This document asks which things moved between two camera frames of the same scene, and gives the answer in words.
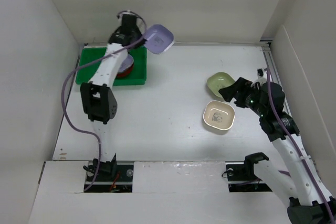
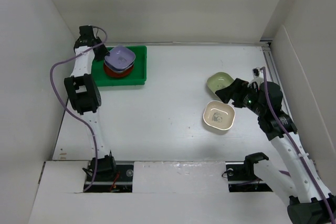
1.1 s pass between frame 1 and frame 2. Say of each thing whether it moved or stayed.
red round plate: stayed
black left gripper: moved
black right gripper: stayed
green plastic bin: stayed
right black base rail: stayed
